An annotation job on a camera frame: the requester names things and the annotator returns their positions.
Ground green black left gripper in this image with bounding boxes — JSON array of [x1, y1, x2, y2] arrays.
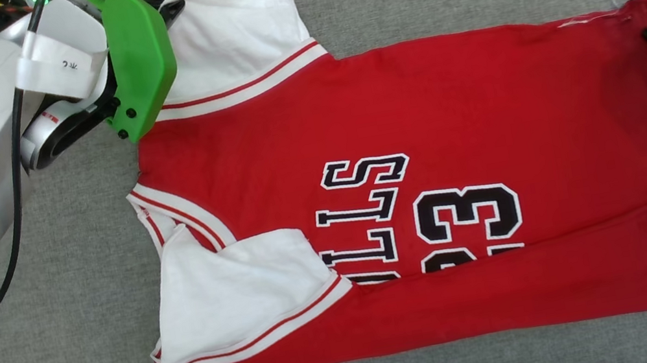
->
[[0, 0, 207, 165]]

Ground red white Bulls jersey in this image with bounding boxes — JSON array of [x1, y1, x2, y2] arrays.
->
[[91, 0, 647, 363]]

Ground white labelled strap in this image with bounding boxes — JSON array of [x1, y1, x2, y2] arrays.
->
[[6, 18, 117, 113]]

